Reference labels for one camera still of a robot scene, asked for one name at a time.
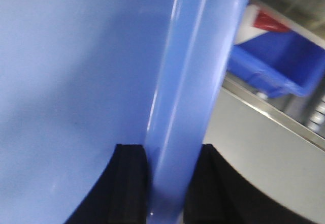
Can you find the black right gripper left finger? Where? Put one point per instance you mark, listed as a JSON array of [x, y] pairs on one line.
[[120, 194]]

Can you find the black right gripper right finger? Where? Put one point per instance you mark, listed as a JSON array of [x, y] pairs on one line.
[[219, 194]]

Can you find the blue bin with red packet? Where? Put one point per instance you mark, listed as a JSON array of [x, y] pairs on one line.
[[274, 59]]

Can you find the blue plastic tray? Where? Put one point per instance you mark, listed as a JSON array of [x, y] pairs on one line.
[[79, 77]]

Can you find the silver metal shelf rail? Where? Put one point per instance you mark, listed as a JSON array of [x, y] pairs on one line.
[[269, 111]]

